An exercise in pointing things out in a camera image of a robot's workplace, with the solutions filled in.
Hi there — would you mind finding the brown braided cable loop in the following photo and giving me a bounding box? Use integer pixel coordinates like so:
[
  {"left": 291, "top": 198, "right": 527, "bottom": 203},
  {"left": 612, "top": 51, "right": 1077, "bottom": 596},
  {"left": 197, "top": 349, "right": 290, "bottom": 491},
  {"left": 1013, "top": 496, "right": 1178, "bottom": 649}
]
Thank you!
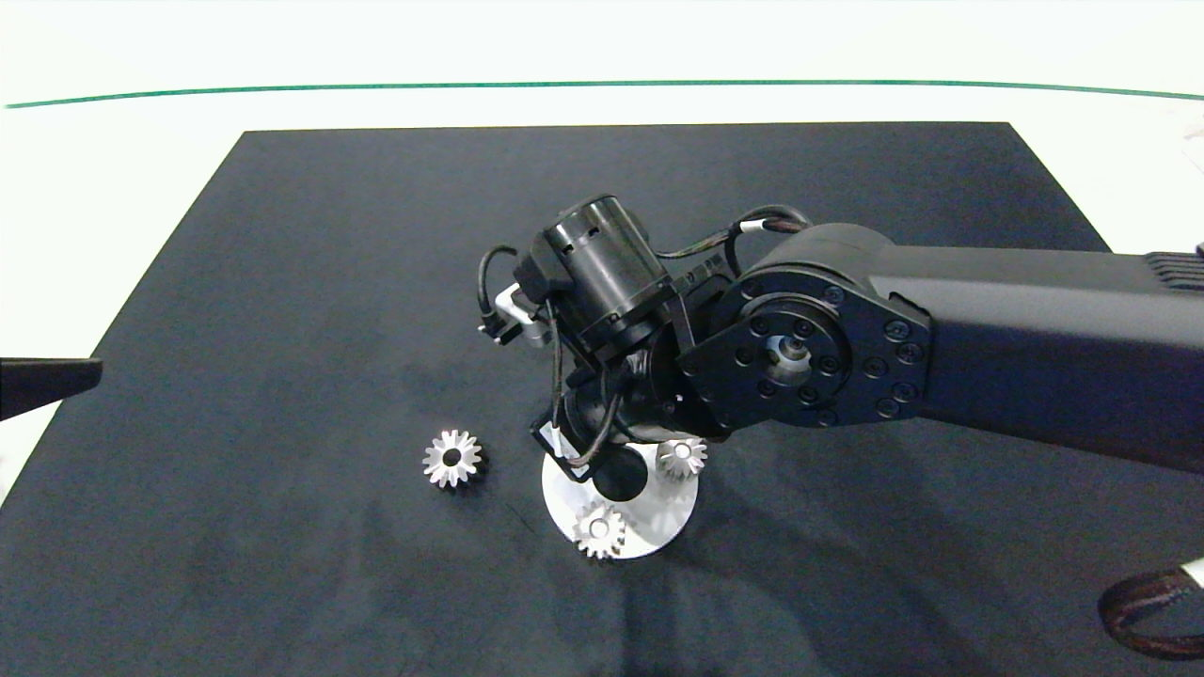
[{"left": 1098, "top": 557, "right": 1204, "bottom": 661}]

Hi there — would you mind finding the black cable loop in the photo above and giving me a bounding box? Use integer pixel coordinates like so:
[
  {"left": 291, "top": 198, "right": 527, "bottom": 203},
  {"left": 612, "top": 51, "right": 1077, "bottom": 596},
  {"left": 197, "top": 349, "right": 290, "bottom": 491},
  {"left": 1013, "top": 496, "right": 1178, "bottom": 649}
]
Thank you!
[{"left": 476, "top": 245, "right": 520, "bottom": 332}]

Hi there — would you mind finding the small steel gear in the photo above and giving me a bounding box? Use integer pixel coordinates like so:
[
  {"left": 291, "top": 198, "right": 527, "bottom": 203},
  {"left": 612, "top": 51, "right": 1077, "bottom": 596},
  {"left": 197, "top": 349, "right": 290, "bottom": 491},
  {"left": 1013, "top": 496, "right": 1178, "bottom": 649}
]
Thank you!
[
  {"left": 656, "top": 436, "right": 709, "bottom": 483},
  {"left": 573, "top": 502, "right": 627, "bottom": 561}
]

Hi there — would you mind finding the boxy shiny wrist camera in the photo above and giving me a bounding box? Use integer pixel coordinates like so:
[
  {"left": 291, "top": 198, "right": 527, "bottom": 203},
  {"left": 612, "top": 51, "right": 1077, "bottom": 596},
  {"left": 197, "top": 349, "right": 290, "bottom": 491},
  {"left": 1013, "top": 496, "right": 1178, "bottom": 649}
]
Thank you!
[{"left": 487, "top": 282, "right": 552, "bottom": 349}]

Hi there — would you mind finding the dark rubber mat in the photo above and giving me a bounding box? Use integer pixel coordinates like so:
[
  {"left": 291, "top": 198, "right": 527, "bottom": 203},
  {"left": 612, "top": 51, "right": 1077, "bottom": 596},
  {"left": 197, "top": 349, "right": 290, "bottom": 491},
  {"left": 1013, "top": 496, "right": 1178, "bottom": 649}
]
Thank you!
[{"left": 0, "top": 122, "right": 1204, "bottom": 677}]

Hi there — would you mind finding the round white pin plate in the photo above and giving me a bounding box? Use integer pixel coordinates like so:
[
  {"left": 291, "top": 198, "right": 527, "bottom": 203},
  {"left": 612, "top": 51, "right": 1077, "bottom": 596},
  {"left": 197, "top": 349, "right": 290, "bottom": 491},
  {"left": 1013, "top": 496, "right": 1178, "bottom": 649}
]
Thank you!
[{"left": 542, "top": 442, "right": 700, "bottom": 561}]

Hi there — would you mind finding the larger steel gear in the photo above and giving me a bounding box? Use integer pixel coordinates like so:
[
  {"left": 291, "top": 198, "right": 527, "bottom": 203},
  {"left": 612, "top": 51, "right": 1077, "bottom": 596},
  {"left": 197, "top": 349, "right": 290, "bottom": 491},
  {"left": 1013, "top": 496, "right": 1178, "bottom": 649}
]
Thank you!
[{"left": 422, "top": 430, "right": 484, "bottom": 490}]

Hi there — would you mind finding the black cable with white tag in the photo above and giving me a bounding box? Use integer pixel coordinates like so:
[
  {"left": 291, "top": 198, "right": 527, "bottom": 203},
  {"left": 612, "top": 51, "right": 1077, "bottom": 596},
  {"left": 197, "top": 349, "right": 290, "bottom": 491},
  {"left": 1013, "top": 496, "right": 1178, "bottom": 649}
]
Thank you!
[{"left": 657, "top": 205, "right": 812, "bottom": 261}]

